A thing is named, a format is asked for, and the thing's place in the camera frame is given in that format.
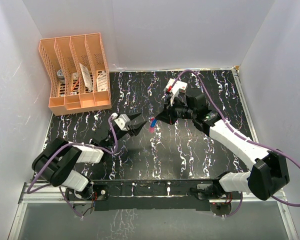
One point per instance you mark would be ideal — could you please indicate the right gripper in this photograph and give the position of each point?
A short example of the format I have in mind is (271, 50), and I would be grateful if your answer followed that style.
(168, 116)

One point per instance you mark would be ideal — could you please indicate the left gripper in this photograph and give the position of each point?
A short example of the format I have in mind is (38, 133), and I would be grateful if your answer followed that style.
(135, 129)

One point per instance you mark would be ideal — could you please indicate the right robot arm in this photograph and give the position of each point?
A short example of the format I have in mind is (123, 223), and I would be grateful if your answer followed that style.
(267, 170)

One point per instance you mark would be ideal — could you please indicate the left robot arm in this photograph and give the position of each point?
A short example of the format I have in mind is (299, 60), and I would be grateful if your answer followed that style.
(55, 164)

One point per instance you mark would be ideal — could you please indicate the white labelled packet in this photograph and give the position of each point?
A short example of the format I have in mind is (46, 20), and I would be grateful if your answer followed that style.
(102, 81)

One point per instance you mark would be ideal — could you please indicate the orange pen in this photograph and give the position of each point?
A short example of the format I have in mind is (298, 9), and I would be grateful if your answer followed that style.
(75, 85)

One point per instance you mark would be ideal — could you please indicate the white paper packet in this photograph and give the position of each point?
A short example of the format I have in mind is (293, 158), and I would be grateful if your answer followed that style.
(88, 82)

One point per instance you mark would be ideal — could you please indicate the orange file organizer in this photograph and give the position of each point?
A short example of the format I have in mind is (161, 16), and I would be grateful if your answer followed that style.
(67, 53)

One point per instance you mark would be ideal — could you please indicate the round tin in organizer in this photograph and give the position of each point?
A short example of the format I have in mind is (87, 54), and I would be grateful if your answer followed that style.
(60, 75)

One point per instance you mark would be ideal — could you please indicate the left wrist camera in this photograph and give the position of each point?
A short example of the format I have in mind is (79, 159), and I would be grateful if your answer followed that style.
(122, 122)

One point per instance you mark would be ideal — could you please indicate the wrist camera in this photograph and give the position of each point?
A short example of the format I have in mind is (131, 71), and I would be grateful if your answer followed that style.
(122, 122)
(173, 89)

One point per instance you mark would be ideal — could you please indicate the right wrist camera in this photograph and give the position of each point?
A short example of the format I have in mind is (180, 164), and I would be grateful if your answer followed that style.
(173, 89)

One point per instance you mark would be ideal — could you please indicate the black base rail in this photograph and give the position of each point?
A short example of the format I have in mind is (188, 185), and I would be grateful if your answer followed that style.
(196, 194)

